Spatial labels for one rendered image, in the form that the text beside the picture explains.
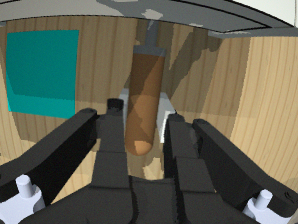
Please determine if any wooden handle with grey metal rod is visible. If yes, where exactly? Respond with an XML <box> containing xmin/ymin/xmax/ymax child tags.
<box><xmin>125</xmin><ymin>20</ymin><xmax>166</xmax><ymax>156</ymax></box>

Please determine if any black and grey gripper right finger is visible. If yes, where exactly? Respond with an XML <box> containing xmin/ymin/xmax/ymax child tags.
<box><xmin>157</xmin><ymin>92</ymin><xmax>298</xmax><ymax>224</ymax></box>

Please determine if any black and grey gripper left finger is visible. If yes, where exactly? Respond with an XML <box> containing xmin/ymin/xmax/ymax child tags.
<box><xmin>0</xmin><ymin>88</ymin><xmax>133</xmax><ymax>224</ymax></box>

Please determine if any teal square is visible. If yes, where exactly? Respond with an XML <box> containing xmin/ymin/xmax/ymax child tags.
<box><xmin>6</xmin><ymin>30</ymin><xmax>79</xmax><ymax>119</ymax></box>

